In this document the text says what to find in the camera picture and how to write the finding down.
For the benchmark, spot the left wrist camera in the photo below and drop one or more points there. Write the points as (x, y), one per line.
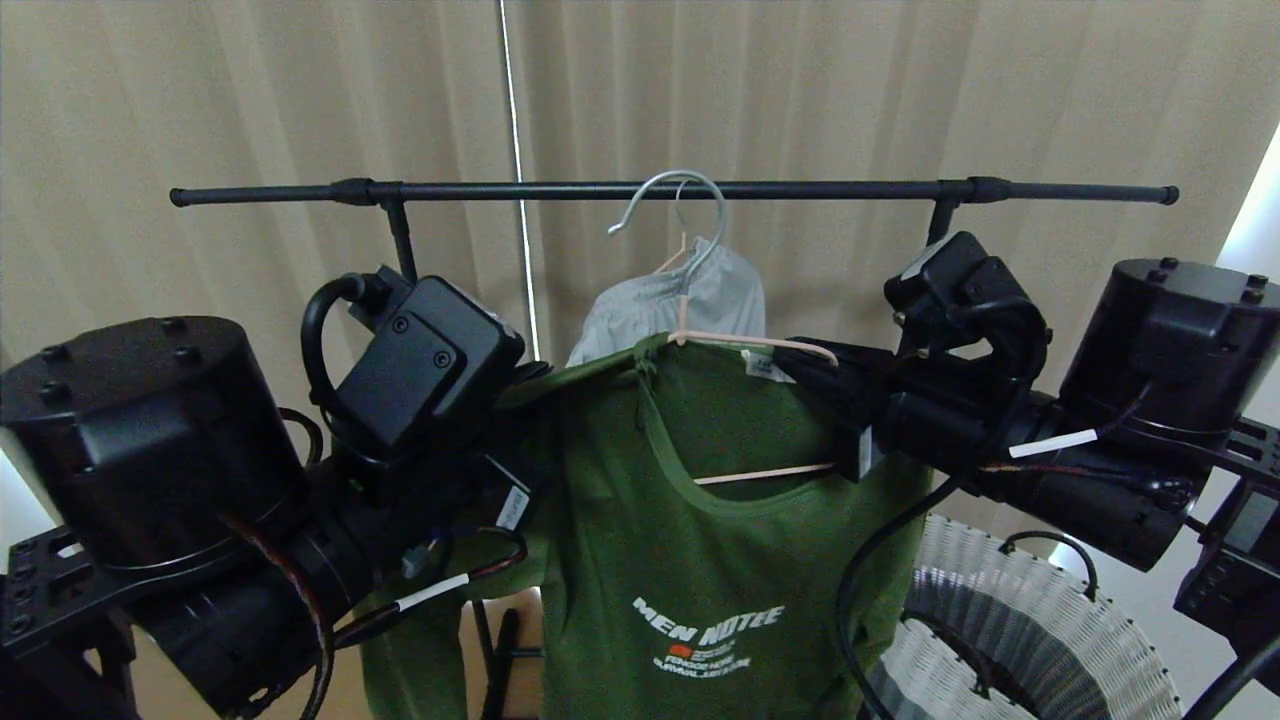
(430, 360)

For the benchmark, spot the beige curtain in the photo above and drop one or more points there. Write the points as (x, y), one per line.
(250, 100)

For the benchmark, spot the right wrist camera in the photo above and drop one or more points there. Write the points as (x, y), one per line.
(960, 290)

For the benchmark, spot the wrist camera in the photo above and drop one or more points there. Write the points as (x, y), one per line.
(960, 290)
(430, 360)

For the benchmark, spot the green garment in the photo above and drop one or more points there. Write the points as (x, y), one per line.
(720, 560)

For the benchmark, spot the pink clothes hanger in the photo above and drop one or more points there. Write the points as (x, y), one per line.
(681, 215)
(760, 343)

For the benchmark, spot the pale grey shorts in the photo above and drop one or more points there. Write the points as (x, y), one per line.
(700, 300)

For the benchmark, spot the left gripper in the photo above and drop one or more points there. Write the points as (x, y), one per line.
(300, 590)

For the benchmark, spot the black clothes rack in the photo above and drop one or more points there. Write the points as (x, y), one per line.
(800, 189)

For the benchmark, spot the white laundry basket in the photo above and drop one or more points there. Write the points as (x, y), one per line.
(1080, 640)

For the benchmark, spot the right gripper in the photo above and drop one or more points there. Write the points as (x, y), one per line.
(1050, 470)

